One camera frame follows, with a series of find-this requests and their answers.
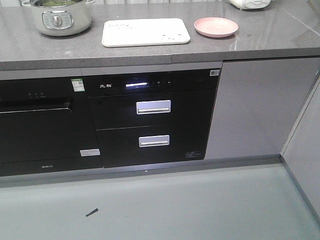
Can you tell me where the black two-drawer disinfection cabinet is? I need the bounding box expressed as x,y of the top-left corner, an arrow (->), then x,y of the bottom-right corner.
83,68 -> 220,168

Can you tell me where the silver drawer handle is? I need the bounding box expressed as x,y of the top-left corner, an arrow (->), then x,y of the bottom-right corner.
136,100 -> 171,115
138,135 -> 170,148

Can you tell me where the pink round plate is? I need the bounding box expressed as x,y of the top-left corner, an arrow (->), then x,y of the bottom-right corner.
194,17 -> 239,38

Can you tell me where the silver upper drawer handle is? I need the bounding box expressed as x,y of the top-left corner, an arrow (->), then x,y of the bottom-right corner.
136,100 -> 171,115

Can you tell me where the light green electric pot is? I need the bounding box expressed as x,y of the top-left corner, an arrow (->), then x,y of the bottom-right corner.
22,0 -> 95,37

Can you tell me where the grey cabinet door panel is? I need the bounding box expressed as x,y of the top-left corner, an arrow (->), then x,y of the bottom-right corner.
205,57 -> 320,159

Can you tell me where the cream bear print tray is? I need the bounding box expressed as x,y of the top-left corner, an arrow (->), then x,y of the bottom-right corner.
101,18 -> 191,48

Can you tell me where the white rice cooker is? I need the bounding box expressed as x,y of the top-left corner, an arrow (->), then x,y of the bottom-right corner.
226,0 -> 271,10

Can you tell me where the silver lower drawer handle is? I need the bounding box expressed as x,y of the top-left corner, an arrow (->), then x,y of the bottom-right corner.
138,135 -> 170,148

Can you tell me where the black floor tape strip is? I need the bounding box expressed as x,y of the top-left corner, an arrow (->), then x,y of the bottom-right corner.
85,208 -> 99,217

